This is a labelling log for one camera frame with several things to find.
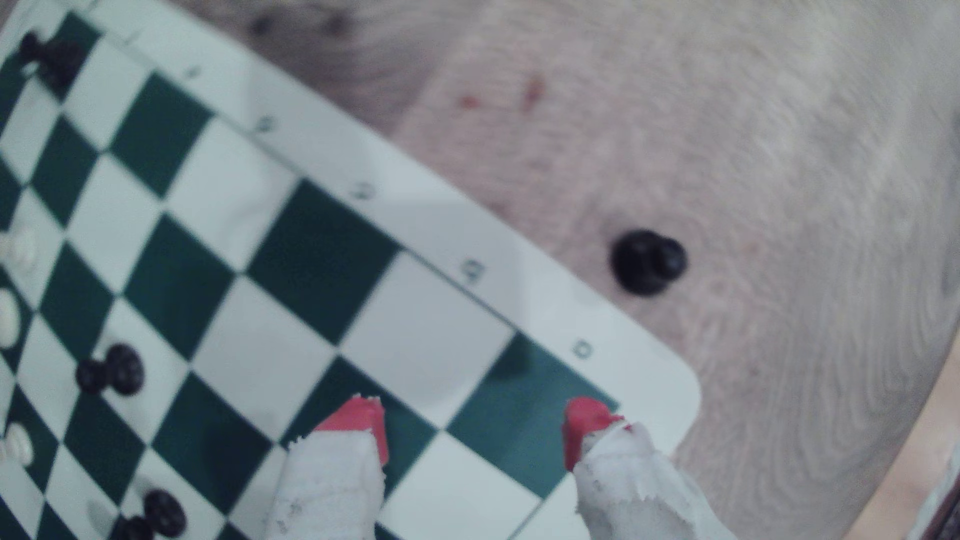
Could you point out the white queen chess piece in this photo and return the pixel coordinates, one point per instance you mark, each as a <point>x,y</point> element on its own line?
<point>7,319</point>

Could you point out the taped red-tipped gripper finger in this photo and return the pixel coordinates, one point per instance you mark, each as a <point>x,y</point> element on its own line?
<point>330,480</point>
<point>630,487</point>

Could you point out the white pawn chess piece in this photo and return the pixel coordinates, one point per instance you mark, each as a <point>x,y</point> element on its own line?
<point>19,249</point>
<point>16,444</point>

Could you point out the black pawn chess piece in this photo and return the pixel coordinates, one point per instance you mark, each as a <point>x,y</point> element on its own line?
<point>645,262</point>
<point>161,514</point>
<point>120,370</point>

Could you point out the green white chess mat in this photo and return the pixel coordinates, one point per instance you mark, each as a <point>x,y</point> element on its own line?
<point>420,337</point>

